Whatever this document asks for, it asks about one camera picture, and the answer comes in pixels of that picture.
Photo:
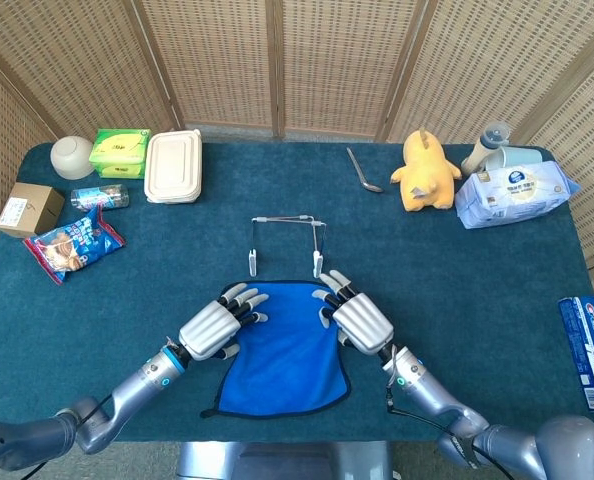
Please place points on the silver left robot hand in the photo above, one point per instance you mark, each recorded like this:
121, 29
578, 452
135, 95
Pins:
209, 330

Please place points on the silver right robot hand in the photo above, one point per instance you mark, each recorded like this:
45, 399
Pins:
364, 322

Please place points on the blue towel with black trim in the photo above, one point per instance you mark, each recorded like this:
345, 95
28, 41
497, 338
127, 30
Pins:
287, 360

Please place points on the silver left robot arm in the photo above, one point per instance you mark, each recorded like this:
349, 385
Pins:
132, 395

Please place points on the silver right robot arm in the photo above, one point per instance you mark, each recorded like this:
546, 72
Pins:
427, 395

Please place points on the dark metal spoon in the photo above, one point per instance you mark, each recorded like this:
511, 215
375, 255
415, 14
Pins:
374, 187

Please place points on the silver robot torso base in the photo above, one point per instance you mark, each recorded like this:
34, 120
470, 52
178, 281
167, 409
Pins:
277, 462

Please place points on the yellow plush toy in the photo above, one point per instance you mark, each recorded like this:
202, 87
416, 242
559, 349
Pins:
424, 175

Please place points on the blue snack bag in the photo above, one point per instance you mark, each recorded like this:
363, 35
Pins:
72, 245

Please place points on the beige lidded lunch box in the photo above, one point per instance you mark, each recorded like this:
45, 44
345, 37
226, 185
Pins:
172, 167

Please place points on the clear plastic bottle blue label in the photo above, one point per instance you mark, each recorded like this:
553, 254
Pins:
99, 196

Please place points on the white blue wet wipes pack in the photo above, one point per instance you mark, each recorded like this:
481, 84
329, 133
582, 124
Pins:
514, 195

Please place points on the green tissue pack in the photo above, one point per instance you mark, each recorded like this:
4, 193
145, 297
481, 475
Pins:
119, 152

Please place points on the baby bottle with blue cap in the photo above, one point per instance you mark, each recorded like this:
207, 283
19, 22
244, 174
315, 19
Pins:
479, 152

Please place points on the brown cardboard box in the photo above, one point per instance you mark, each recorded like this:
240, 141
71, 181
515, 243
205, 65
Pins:
27, 210

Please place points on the beige bowl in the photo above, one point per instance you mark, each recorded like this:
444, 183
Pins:
72, 157

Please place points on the blue white toothpaste box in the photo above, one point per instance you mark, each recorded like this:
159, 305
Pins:
589, 350

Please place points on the light blue cup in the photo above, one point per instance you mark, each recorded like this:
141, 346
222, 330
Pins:
519, 156

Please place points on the woven wooden folding screen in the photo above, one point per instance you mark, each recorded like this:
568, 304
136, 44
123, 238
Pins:
227, 60

